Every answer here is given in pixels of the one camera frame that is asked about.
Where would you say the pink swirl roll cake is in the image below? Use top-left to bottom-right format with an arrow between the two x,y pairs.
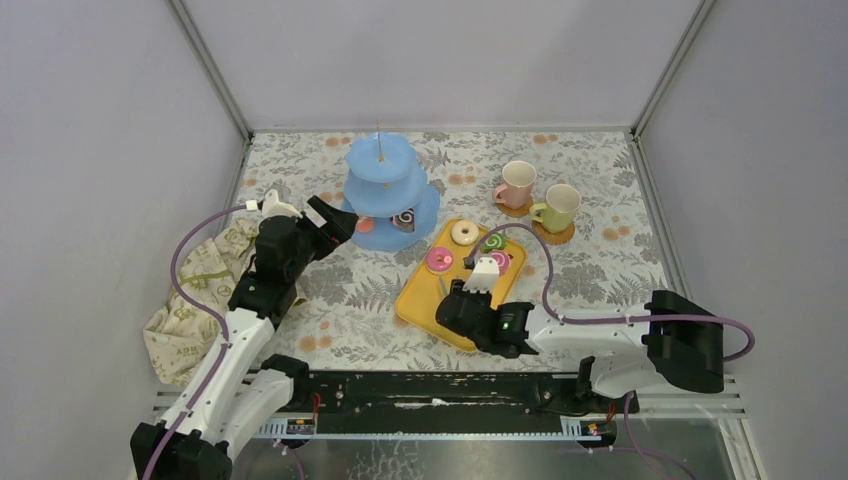
489,250 -> 513,276

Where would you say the pink ceramic mug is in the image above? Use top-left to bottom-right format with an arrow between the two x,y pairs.
493,160 -> 537,209

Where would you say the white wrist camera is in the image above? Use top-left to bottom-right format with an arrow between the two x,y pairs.
463,256 -> 500,294
260,189 -> 303,219

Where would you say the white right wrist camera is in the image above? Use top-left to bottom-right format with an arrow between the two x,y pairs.
463,256 -> 500,294

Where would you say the green swirl roll cake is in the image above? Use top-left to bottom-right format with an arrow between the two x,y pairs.
480,232 -> 508,254

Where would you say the pink sprinkled donut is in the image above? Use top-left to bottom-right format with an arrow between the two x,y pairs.
424,246 -> 454,275

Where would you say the white glazed donut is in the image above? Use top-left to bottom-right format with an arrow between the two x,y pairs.
450,219 -> 480,246

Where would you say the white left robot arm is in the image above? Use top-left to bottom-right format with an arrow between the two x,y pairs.
130,193 -> 358,479

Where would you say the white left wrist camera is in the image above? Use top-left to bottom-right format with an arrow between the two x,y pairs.
260,189 -> 303,219

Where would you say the woven rattan coaster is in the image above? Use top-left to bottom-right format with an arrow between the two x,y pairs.
532,222 -> 576,245
495,198 -> 534,218

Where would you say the blue three-tier cake stand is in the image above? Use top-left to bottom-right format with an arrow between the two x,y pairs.
342,131 -> 441,251

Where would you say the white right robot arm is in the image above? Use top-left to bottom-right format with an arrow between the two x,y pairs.
435,280 -> 724,412

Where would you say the beige printed cloth bag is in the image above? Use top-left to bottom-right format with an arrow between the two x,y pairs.
142,217 -> 258,387

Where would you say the green ceramic mug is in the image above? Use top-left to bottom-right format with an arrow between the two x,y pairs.
529,184 -> 582,234

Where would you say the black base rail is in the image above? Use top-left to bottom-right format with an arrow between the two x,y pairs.
282,371 -> 640,437

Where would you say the floral tablecloth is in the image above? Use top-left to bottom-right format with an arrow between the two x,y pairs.
238,132 -> 668,371

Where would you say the red sugared pastry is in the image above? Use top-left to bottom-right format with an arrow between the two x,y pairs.
356,216 -> 376,234

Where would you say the yellow serving tray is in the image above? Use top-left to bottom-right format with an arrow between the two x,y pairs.
395,217 -> 527,352

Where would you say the chocolate swirl roll cake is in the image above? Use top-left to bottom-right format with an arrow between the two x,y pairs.
390,208 -> 416,233

